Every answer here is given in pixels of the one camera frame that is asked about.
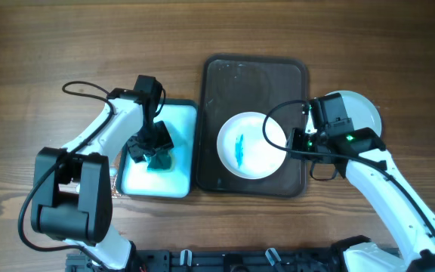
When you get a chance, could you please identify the green yellow sponge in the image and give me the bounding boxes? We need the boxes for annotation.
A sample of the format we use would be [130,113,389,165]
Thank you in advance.
[147,150,173,172]

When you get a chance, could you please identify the small white plate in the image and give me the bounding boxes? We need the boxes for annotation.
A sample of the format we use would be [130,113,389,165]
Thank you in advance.
[216,112,286,180]

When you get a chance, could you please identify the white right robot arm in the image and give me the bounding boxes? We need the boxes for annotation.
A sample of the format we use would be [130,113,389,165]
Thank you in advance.
[287,91,435,271]

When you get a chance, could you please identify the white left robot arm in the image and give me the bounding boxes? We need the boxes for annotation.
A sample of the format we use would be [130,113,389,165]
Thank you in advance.
[18,75,174,271]

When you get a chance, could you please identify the dark brown serving tray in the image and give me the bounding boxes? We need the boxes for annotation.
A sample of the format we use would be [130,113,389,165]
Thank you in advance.
[193,54,309,198]

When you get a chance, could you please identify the black soapy water basin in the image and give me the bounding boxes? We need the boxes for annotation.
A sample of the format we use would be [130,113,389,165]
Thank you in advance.
[116,98,198,198]

